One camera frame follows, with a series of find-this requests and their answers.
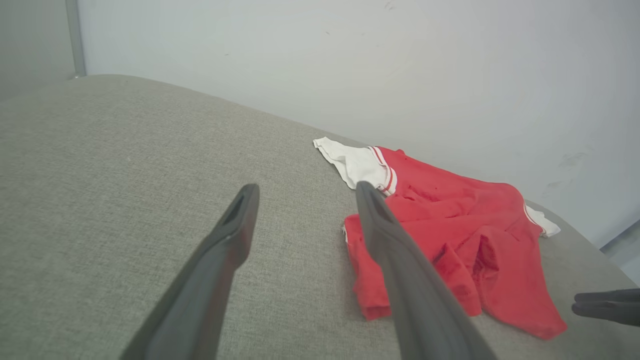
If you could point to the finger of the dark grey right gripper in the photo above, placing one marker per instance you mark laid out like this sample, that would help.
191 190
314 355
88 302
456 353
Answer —
612 296
615 312

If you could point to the red and white jersey shirt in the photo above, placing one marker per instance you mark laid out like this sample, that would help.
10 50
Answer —
475 240

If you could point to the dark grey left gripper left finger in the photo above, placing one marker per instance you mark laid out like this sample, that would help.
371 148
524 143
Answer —
200 295

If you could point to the grey metal pole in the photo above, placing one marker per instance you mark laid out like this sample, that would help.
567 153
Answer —
75 40

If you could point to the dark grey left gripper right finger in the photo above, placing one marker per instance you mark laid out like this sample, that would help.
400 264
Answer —
420 310

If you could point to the grey fabric sofa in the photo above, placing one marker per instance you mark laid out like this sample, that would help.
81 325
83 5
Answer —
100 175

